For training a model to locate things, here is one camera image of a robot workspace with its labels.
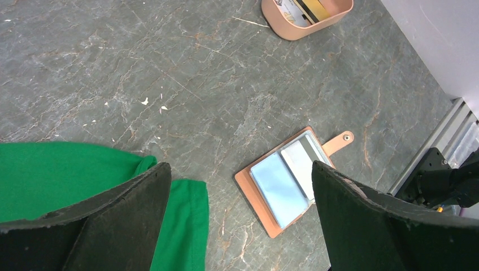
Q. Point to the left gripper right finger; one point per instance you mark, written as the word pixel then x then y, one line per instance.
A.
pixel 365 229

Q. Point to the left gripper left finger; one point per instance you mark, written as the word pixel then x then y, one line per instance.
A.
pixel 117 229

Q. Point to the tan leather card holder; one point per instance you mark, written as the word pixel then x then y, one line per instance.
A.
pixel 278 185

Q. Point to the pink oval tray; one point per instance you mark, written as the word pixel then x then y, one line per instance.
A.
pixel 291 32

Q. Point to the grey card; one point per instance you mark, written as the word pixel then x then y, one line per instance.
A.
pixel 292 13

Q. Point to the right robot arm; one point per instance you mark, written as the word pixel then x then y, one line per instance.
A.
pixel 434 183

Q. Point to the yellow card in tray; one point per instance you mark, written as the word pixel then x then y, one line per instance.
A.
pixel 313 10

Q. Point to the green cloth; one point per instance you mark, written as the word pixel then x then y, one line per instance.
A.
pixel 38 178

